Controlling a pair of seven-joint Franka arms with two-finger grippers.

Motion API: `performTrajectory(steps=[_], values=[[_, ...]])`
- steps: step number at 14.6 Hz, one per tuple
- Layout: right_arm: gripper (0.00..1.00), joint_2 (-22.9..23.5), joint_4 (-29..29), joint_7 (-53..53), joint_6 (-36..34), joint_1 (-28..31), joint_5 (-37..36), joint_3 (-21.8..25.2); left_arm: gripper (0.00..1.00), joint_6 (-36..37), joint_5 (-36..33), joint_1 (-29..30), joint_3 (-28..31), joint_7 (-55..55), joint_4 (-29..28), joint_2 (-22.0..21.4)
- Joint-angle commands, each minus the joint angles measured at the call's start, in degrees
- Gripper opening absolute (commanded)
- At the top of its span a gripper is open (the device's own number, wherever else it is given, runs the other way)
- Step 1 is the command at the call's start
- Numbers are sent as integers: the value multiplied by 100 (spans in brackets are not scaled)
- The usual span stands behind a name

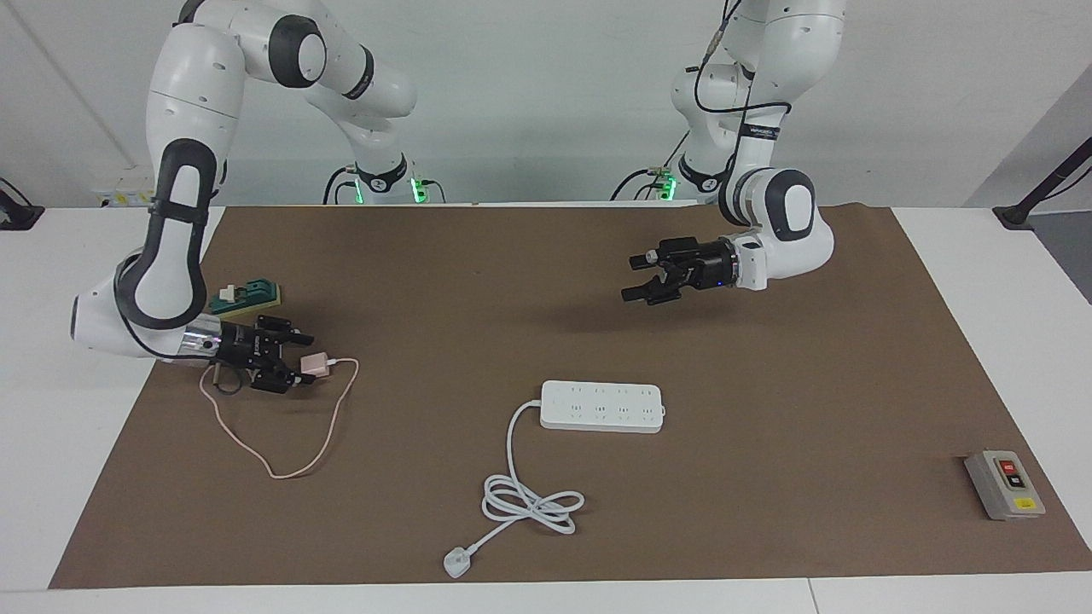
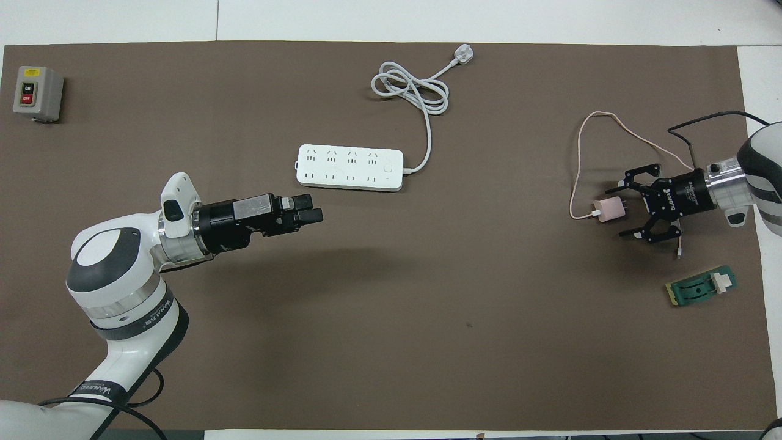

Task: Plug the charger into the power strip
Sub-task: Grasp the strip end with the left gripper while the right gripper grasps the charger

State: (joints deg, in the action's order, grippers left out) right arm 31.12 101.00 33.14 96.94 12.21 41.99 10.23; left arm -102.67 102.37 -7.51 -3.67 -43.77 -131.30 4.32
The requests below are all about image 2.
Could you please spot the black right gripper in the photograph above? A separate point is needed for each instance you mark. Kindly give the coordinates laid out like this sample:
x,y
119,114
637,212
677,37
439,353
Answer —
x,y
678,195

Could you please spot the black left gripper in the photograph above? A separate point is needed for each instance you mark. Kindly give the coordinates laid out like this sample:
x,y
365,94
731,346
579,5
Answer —
x,y
226,223

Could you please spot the brown table mat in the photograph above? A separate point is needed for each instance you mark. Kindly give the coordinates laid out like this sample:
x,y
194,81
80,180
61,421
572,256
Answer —
x,y
391,305

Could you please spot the pink charger adapter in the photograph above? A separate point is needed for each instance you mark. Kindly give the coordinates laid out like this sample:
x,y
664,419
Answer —
x,y
608,209

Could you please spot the grey on-off switch box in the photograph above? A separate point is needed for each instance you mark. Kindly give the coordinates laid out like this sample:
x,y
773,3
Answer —
x,y
46,91

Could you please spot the white power strip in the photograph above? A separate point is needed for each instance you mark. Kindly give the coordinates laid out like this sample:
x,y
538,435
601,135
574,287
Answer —
x,y
348,168

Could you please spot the green knife switch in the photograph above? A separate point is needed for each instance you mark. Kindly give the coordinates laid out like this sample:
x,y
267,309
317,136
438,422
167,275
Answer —
x,y
693,290

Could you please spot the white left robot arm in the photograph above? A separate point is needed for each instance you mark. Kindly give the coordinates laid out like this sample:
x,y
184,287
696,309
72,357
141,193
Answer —
x,y
116,293

